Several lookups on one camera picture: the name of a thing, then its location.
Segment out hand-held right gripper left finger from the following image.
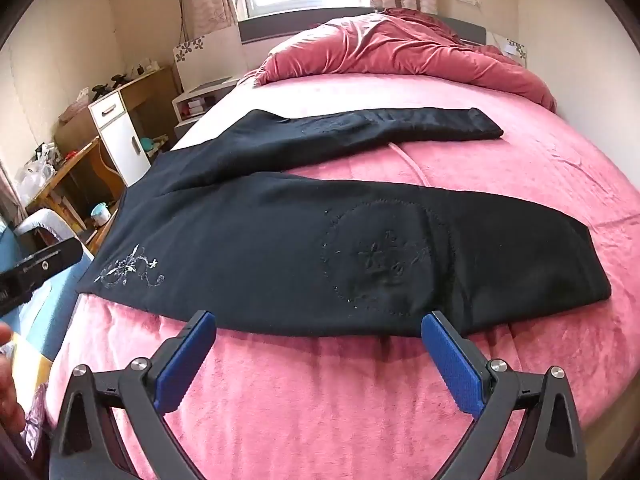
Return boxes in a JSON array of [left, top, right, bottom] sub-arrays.
[[47, 310, 217, 480]]

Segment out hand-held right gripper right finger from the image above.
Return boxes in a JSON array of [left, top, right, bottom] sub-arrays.
[[420, 310, 587, 480]]

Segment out black pants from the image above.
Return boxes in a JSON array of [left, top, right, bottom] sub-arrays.
[[79, 106, 613, 339]]

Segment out person's left hand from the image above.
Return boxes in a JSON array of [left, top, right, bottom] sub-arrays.
[[0, 324, 26, 436]]

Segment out small wooden table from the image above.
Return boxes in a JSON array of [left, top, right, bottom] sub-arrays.
[[24, 135, 127, 253]]

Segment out white plastic bag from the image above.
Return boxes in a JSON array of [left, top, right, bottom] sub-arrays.
[[14, 159, 57, 200]]

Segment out person's floral clothing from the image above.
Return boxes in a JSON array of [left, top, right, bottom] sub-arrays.
[[19, 382, 52, 443]]

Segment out white drawer cabinet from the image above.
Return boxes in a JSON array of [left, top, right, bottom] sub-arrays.
[[88, 85, 152, 187]]

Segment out black dumbbells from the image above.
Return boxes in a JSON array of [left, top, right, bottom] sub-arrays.
[[90, 74, 129, 100]]

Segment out pink bed blanket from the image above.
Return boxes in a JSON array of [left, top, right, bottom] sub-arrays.
[[46, 72, 640, 480]]

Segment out wooden desk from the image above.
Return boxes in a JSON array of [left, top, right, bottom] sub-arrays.
[[54, 66, 182, 171]]

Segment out white nightstand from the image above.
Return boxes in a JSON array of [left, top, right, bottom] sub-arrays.
[[171, 76, 239, 136]]

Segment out large flower print cardboard box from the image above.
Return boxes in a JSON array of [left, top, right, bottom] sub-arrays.
[[173, 27, 247, 93]]

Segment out red duvet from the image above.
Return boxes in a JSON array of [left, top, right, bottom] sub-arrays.
[[254, 8, 558, 113]]

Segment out small flower print box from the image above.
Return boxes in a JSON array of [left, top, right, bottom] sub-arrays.
[[487, 32, 529, 67]]

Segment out grey headboard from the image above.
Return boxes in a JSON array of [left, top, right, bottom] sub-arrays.
[[238, 7, 487, 47]]

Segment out pink cord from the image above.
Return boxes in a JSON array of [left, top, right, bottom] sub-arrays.
[[389, 141, 429, 187]]

